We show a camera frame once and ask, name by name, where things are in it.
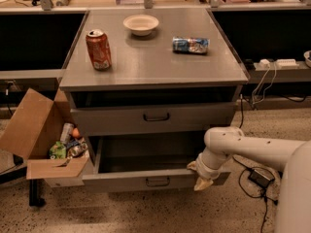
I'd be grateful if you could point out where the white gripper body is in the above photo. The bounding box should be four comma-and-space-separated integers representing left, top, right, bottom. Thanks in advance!
195, 152, 225, 180

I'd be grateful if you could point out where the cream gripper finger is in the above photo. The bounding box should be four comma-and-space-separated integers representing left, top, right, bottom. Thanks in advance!
186, 160, 215, 192

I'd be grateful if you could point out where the grey drawer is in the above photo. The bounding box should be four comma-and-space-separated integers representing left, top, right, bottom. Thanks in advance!
71, 102, 235, 136
81, 135, 232, 194

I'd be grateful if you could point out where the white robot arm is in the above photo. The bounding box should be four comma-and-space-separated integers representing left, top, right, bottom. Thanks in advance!
187, 126, 311, 233

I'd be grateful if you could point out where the grey top drawer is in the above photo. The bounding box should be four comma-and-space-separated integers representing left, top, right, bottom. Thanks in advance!
71, 102, 235, 136

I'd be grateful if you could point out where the grey drawer cabinet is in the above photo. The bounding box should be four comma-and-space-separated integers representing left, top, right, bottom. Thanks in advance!
58, 7, 250, 148

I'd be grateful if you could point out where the open cardboard box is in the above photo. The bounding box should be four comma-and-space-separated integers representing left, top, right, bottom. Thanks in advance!
0, 88, 91, 187

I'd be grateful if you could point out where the black power adapter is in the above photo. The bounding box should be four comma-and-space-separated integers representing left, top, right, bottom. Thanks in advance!
248, 170, 275, 188

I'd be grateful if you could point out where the crushed blue soda can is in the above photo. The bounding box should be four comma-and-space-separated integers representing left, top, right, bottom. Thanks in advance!
172, 37, 209, 54

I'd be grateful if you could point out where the white power strip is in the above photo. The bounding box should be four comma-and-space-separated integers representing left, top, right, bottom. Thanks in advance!
258, 59, 299, 70

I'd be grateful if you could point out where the crushed can in box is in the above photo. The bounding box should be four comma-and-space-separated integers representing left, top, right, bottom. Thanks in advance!
68, 143, 87, 158

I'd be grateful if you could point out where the orange fruit in box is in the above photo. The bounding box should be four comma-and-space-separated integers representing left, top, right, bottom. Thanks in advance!
72, 128, 81, 139

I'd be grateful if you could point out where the silver can in box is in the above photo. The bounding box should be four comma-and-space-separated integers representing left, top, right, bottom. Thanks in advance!
60, 123, 74, 144

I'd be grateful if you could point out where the green snack bag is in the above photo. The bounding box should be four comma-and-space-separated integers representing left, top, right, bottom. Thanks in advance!
49, 141, 66, 159

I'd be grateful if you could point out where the white paper bowl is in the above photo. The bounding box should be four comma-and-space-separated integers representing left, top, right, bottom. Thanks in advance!
123, 15, 159, 36

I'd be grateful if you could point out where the red soda can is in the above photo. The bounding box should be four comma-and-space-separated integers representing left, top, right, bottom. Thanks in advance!
86, 29, 112, 71

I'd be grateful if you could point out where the black table leg foot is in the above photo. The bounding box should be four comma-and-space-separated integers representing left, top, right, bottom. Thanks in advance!
29, 180, 45, 208

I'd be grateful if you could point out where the black power cable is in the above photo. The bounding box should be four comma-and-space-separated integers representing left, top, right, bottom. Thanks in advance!
231, 94, 280, 233

